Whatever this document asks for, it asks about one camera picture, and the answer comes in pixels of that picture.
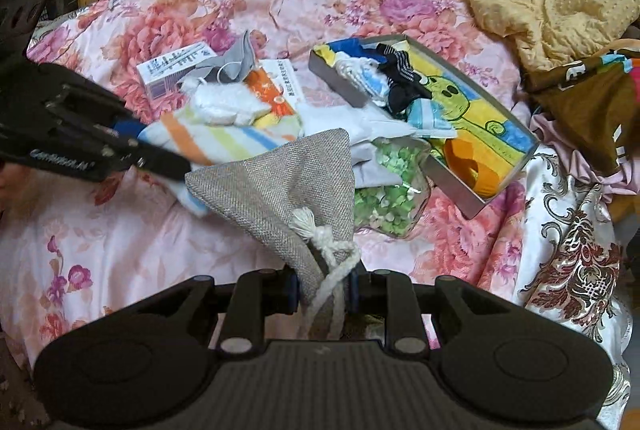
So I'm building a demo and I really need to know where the light blue striped small cloth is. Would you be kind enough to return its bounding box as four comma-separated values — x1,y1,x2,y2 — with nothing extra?
406,100,459,140

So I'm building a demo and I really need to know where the bag of green candy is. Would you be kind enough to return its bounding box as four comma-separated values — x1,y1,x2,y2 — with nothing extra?
352,137,434,239

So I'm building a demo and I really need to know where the grey drawstring pouch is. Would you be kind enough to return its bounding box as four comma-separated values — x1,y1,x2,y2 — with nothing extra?
185,128,362,341

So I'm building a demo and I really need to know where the grey white cloth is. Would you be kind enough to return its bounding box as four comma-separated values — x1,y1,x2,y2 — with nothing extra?
350,142,402,189

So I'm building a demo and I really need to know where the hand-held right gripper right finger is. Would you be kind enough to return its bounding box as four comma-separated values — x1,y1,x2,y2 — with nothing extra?
345,270,507,356

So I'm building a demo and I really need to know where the colourful striped brown garment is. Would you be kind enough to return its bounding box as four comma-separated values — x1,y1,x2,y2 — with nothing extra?
522,39,640,177

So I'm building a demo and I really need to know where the black white striped sock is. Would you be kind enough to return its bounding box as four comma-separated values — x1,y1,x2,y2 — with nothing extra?
377,42,434,114

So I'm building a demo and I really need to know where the orange white medicine box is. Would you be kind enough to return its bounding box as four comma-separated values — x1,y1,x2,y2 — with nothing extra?
245,59,307,119

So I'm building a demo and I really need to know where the white cotton pad pack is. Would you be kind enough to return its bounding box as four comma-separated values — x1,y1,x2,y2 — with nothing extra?
191,81,272,127

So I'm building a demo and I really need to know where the white gold ornate bedcover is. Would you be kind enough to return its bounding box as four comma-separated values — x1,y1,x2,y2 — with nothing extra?
475,144,634,430

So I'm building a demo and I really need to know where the orange tape roll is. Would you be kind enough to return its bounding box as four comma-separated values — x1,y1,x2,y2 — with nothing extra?
444,139,497,192

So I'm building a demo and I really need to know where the grey face mask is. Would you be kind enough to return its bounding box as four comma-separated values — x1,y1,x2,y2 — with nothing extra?
177,30,262,92

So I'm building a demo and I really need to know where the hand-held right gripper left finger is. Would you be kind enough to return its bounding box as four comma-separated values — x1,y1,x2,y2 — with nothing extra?
132,267,303,356

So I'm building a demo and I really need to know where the pastel striped cloth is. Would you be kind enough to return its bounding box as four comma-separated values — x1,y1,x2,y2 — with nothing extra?
137,109,303,217

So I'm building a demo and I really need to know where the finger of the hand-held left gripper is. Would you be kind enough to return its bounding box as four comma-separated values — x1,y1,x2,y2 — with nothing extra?
127,141,194,184
112,119,147,146

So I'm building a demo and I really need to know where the lilac cloth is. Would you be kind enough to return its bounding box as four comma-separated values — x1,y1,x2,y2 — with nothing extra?
530,110,640,222

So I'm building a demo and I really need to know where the grey box with cartoon print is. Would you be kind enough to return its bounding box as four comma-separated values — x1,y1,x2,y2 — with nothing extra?
308,35,541,220

